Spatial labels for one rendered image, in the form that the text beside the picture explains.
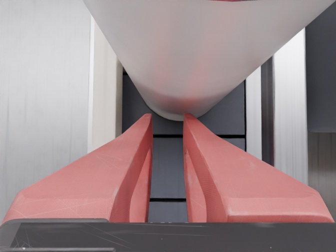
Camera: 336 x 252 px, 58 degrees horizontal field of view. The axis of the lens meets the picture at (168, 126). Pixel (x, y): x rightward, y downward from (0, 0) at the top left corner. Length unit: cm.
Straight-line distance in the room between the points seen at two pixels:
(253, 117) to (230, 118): 1
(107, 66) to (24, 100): 12
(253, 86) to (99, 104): 10
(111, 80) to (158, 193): 7
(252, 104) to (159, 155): 7
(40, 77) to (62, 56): 2
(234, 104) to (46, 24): 16
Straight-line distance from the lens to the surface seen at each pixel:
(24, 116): 26
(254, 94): 20
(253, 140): 19
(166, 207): 19
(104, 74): 16
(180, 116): 15
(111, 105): 15
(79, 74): 25
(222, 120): 19
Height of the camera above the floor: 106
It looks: 87 degrees down
